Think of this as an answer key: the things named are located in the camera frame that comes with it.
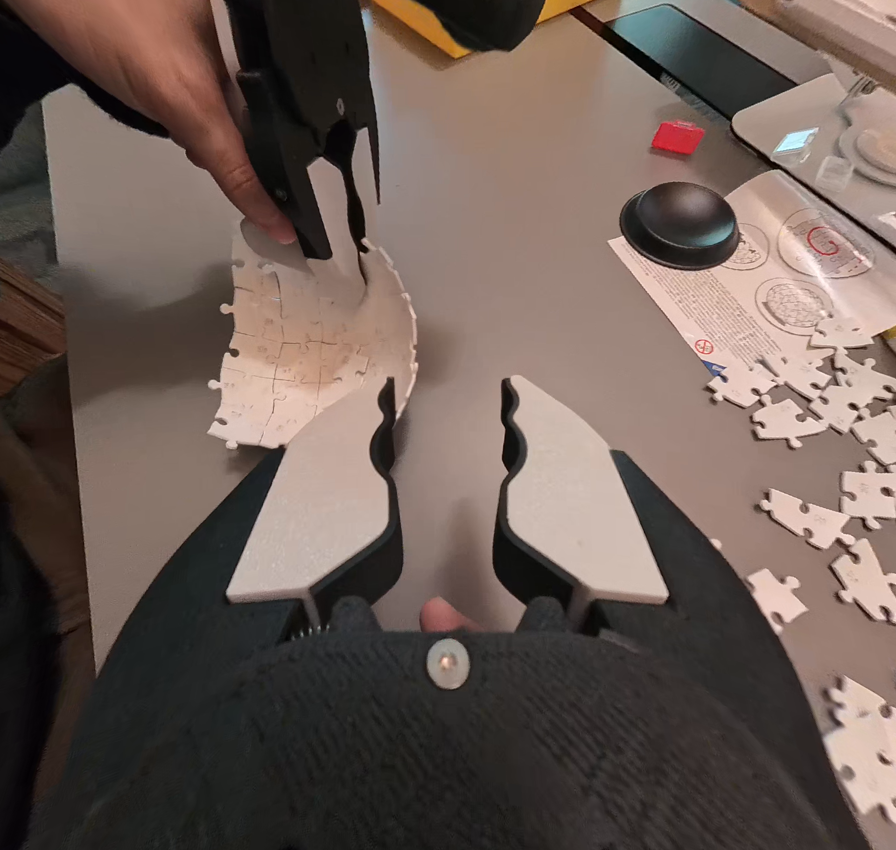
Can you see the small red block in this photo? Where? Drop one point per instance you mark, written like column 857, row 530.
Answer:
column 675, row 139

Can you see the white paper instruction leaflet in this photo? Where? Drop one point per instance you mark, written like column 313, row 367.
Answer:
column 700, row 290

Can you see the assembled white puzzle ball shell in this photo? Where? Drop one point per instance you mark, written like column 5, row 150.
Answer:
column 294, row 353

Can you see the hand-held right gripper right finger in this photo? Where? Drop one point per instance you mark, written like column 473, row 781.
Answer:
column 574, row 514

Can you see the person's left forearm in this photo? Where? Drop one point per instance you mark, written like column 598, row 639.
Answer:
column 28, row 45

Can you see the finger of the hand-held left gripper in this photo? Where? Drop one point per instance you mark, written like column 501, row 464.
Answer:
column 304, row 213
column 350, row 220

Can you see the black flat tablet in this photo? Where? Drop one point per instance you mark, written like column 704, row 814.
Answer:
column 700, row 59

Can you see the person's right hand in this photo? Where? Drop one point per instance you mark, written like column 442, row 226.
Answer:
column 441, row 615

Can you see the black round ball stand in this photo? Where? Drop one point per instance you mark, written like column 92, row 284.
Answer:
column 679, row 223

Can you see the pile of white puzzle pieces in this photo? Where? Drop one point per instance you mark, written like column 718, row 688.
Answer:
column 805, row 514

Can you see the white plastic device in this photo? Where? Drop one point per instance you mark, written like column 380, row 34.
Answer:
column 770, row 122

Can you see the wooden panel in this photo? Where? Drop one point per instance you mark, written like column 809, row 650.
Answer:
column 28, row 318

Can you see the person's left hand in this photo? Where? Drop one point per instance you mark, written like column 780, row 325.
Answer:
column 126, row 24

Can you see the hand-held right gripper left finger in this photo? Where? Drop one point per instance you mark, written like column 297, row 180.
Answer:
column 315, row 514

